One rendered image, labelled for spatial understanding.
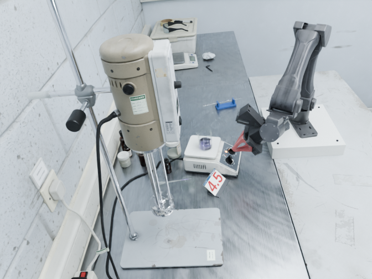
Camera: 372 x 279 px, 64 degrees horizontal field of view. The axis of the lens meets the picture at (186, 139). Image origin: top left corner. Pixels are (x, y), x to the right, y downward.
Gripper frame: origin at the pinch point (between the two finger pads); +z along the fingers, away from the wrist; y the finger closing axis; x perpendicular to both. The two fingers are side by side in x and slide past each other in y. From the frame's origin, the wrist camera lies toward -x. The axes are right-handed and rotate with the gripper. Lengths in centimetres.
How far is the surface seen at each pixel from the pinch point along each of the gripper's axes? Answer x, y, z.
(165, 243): -1.8, 31.9, 20.7
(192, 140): -7.6, -8.1, 15.8
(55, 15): -59, 32, -14
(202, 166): -0.8, 0.8, 14.5
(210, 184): 3.0, 7.7, 12.5
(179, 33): -32, -112, 37
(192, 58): -17, -99, 37
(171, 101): -34.0, 31.0, -17.6
